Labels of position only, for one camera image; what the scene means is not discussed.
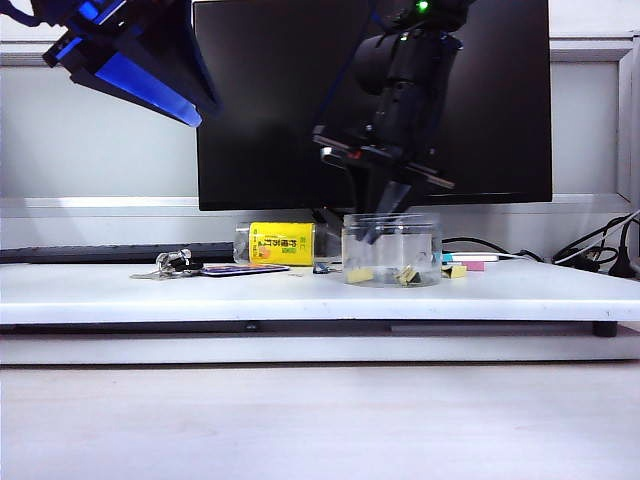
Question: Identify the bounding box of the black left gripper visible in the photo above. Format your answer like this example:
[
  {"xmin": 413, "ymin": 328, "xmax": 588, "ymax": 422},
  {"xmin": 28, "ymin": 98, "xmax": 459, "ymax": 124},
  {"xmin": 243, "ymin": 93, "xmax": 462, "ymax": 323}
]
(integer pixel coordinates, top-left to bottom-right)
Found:
[{"xmin": 29, "ymin": 0, "xmax": 224, "ymax": 129}]

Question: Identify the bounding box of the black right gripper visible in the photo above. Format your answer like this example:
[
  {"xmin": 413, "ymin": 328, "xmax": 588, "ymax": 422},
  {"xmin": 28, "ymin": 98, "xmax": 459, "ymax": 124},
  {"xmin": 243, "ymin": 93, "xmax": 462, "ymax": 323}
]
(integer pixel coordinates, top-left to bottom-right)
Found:
[{"xmin": 312, "ymin": 97, "xmax": 455, "ymax": 246}]

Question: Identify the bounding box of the round transparent plastic box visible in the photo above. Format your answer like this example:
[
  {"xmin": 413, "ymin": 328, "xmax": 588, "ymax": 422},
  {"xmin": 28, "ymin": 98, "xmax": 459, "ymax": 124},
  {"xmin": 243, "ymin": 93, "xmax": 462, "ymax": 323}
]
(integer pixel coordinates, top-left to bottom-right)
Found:
[{"xmin": 341, "ymin": 212, "xmax": 442, "ymax": 288}]

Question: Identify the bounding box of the black computer monitor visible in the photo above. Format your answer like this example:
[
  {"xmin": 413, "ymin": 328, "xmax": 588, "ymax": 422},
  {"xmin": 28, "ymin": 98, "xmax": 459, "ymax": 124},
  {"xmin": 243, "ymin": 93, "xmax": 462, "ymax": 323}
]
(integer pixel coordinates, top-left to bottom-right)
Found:
[{"xmin": 192, "ymin": 0, "xmax": 555, "ymax": 224}]

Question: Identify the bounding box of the yellow label plastic bottle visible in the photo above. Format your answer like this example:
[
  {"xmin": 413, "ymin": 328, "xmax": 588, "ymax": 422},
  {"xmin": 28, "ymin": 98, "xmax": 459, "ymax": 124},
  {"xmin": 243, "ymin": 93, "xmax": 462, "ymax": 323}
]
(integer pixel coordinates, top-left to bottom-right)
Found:
[{"xmin": 233, "ymin": 221, "xmax": 346, "ymax": 266}]

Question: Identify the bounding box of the black keyboard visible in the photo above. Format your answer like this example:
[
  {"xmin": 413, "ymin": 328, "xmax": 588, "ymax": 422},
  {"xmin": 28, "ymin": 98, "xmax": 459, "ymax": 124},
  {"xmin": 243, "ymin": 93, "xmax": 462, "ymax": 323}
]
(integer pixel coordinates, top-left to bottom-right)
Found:
[{"xmin": 0, "ymin": 242, "xmax": 236, "ymax": 265}]

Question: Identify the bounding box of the white desk riser board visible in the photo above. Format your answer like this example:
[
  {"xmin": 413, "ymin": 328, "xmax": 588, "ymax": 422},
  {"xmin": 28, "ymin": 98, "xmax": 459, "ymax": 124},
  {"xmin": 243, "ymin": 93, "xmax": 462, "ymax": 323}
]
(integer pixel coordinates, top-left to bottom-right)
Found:
[{"xmin": 0, "ymin": 259, "xmax": 640, "ymax": 326}]

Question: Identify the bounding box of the black power plug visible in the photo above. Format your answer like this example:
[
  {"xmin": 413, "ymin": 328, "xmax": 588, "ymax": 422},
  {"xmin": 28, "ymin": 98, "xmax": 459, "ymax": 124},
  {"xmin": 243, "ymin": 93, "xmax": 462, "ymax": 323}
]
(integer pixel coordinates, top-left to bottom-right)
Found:
[{"xmin": 607, "ymin": 219, "xmax": 640, "ymax": 279}]

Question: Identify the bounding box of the thin black cable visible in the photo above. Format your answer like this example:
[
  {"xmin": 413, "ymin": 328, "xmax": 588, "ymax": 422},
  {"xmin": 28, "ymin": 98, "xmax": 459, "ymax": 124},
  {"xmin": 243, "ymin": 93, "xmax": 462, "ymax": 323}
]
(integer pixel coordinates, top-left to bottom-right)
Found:
[{"xmin": 440, "ymin": 235, "xmax": 546, "ymax": 264}]

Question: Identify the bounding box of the aluminium frame rail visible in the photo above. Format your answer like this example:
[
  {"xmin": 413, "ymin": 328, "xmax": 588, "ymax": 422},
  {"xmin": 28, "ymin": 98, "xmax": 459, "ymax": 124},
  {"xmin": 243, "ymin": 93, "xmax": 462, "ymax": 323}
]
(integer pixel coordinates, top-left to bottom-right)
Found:
[{"xmin": 0, "ymin": 196, "xmax": 631, "ymax": 221}]

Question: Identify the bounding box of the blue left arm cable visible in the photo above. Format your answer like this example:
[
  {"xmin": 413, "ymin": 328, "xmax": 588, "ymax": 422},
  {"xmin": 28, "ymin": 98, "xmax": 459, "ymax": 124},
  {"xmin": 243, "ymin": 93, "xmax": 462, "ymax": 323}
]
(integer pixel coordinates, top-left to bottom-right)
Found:
[{"xmin": 0, "ymin": 7, "xmax": 41, "ymax": 27}]

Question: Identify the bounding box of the white cable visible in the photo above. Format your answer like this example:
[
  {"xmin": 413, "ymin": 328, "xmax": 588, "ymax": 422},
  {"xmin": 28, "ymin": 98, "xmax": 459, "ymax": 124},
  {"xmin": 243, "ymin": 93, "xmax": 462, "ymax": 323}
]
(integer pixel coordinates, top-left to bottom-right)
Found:
[{"xmin": 499, "ymin": 212, "xmax": 640, "ymax": 265}]

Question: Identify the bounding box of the thick black cable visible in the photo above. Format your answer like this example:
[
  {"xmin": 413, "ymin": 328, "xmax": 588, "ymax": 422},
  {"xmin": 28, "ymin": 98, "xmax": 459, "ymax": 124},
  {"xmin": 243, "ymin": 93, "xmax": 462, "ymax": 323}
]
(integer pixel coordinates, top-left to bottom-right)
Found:
[{"xmin": 552, "ymin": 212, "xmax": 640, "ymax": 274}]

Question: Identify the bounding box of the aluminium frame post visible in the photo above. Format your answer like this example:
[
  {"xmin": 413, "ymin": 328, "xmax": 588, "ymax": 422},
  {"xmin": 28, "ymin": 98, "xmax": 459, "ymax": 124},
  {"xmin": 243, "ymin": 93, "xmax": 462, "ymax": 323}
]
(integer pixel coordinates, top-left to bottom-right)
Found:
[{"xmin": 617, "ymin": 29, "xmax": 640, "ymax": 204}]

